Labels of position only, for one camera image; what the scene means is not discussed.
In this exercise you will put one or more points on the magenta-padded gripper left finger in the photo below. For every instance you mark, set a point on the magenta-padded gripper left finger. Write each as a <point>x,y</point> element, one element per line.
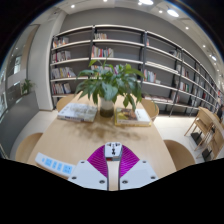
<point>88,175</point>

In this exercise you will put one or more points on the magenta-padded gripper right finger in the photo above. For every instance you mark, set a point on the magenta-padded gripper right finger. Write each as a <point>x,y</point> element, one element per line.
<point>138,174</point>

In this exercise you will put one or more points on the white power strip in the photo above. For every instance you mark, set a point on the white power strip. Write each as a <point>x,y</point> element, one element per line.
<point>55,164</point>

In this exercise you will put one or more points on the light wooden round-back chair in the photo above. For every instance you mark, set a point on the light wooden round-back chair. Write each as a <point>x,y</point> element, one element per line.
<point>151,109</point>
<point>180,155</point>
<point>27,146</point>
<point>63,101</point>

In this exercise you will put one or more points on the yellow-edged book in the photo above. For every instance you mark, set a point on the yellow-edged book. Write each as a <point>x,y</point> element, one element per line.
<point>131,116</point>

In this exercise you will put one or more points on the white-covered book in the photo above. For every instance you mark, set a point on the white-covered book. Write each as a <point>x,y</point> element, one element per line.
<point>76,112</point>

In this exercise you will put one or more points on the group of wooden slatted chairs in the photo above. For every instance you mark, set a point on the group of wooden slatted chairs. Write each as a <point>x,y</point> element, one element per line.
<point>205,125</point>

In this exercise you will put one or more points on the green potted plant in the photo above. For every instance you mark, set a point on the green potted plant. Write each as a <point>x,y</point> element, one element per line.
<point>108,85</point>

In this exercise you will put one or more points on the small leafy background plant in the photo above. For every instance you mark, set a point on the small leafy background plant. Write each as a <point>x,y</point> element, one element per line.
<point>26,86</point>

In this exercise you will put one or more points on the grey bookshelf unit with books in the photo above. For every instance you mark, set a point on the grey bookshelf unit with books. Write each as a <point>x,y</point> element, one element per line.
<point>73,50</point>

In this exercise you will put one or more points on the group of ceiling lights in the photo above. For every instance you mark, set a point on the group of ceiling lights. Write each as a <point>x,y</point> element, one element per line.
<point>172,12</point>

